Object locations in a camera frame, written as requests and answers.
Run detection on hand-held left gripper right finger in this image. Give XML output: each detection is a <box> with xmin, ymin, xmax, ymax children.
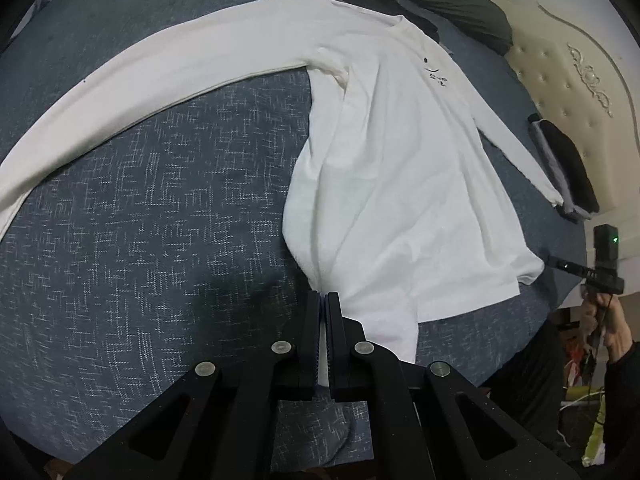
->
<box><xmin>326</xmin><ymin>291</ymin><xmax>581</xmax><ymax>480</ymax></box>

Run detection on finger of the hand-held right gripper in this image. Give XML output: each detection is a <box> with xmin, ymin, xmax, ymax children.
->
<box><xmin>547</xmin><ymin>256</ymin><xmax>583</xmax><ymax>278</ymax></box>

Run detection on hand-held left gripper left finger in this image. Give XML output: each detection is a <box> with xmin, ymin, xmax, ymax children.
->
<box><xmin>65</xmin><ymin>290</ymin><xmax>321</xmax><ymax>480</ymax></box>

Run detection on white long-sleeve shirt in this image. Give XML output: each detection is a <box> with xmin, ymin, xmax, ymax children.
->
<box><xmin>0</xmin><ymin>0</ymin><xmax>563</xmax><ymax>386</ymax></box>

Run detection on person's right forearm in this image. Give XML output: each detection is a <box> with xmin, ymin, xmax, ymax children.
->
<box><xmin>600</xmin><ymin>337</ymin><xmax>640</xmax><ymax>463</ymax></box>

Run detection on pile of unfolded clothes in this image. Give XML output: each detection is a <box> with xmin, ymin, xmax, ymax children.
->
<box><xmin>372</xmin><ymin>0</ymin><xmax>453</xmax><ymax>58</ymax></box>

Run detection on person's right hand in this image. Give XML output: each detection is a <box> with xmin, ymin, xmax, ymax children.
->
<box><xmin>582</xmin><ymin>290</ymin><xmax>632</xmax><ymax>356</ymax></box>

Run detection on folded grey garment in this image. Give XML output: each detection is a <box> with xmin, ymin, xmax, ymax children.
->
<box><xmin>527</xmin><ymin>115</ymin><xmax>596</xmax><ymax>221</ymax></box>

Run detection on person's dark trousers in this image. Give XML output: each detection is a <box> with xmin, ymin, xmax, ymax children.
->
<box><xmin>482</xmin><ymin>310</ymin><xmax>601</xmax><ymax>461</ymax></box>

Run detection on cream tufted headboard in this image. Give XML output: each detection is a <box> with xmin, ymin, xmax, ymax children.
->
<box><xmin>487</xmin><ymin>0</ymin><xmax>640</xmax><ymax>241</ymax></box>

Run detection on colourful floor clutter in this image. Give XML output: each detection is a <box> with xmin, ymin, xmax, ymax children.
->
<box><xmin>560</xmin><ymin>310</ymin><xmax>612</xmax><ymax>467</ymax></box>

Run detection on dark grey rolled duvet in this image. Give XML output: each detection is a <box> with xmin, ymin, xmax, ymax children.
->
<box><xmin>270</xmin><ymin>0</ymin><xmax>513</xmax><ymax>56</ymax></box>

